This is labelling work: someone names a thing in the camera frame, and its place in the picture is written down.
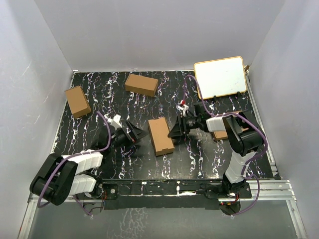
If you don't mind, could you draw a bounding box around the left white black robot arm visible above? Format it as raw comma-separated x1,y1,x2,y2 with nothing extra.
29,121,148,206

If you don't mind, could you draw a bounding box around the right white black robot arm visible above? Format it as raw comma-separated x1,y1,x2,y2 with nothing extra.
168,102,267,198

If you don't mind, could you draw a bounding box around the flat cardboard stack right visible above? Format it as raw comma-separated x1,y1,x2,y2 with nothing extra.
211,111,248,142

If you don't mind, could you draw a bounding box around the folded cardboard box back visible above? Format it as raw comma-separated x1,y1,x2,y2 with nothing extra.
125,74,159,97

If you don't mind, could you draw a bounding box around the yellow framed whiteboard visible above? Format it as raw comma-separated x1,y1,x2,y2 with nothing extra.
194,56,247,100

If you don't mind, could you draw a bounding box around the small cardboard box left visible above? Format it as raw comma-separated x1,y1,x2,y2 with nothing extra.
65,86,91,119

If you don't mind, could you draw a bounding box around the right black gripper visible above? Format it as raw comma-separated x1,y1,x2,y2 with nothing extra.
168,114,201,136

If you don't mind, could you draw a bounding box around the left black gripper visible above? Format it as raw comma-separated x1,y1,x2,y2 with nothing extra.
109,121,149,151

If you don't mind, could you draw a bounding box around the black base bar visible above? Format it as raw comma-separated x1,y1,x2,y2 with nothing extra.
99,178,225,211

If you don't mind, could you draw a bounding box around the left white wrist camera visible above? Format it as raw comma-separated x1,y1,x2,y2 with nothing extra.
107,115,122,129

